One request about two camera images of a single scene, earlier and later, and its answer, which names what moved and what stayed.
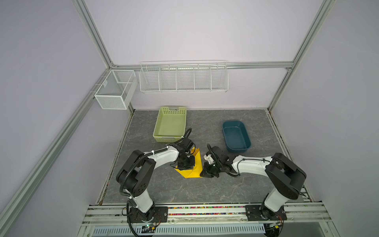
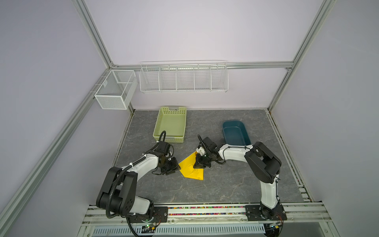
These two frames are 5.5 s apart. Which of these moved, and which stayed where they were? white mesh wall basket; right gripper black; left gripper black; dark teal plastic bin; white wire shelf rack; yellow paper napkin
Moved: left gripper black; right gripper black
Stayed: dark teal plastic bin; yellow paper napkin; white mesh wall basket; white wire shelf rack
